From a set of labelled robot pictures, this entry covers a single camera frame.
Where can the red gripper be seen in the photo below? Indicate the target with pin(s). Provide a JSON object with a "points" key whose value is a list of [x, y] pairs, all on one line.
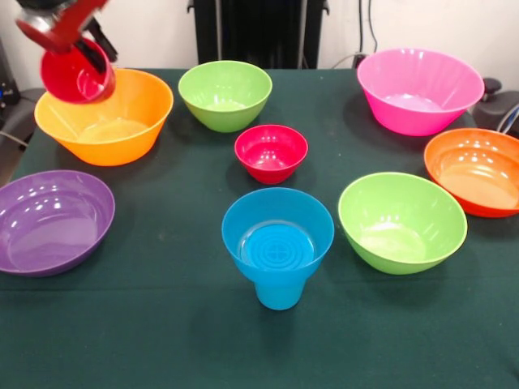
{"points": [[65, 34]]}

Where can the red cup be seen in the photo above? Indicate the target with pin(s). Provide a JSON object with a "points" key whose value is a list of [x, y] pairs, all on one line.
{"points": [[61, 77]]}

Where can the purple bowl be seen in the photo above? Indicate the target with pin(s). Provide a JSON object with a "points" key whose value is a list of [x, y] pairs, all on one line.
{"points": [[48, 227]]}

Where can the red bowl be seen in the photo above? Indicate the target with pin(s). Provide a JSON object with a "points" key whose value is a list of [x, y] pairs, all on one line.
{"points": [[271, 154]]}

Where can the blue bowl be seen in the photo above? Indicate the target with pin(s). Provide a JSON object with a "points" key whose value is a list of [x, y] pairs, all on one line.
{"points": [[280, 215]]}

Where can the blue cup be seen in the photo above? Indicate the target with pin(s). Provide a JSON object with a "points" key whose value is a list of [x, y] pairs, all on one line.
{"points": [[280, 297]]}

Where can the pink bowl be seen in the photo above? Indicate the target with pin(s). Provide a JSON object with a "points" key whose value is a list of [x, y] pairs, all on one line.
{"points": [[421, 81]]}

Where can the yellow bowl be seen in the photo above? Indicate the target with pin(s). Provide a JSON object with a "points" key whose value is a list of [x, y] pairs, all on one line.
{"points": [[121, 109]]}

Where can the black office chair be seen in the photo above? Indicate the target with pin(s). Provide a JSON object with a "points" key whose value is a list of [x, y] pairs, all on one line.
{"points": [[24, 109], [496, 109]]}

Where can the black computer box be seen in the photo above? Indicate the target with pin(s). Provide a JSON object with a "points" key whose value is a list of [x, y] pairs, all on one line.
{"points": [[8, 81]]}

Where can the green bowl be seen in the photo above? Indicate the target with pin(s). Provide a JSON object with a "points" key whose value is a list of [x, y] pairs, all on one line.
{"points": [[401, 219], [225, 87]]}

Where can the dark green tablecloth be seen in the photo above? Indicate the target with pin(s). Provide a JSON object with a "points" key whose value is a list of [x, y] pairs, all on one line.
{"points": [[162, 344]]}

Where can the orange bowl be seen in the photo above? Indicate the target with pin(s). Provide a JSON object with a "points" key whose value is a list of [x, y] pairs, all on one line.
{"points": [[474, 166]]}

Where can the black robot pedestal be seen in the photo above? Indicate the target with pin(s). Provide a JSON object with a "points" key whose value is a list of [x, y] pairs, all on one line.
{"points": [[259, 32]]}

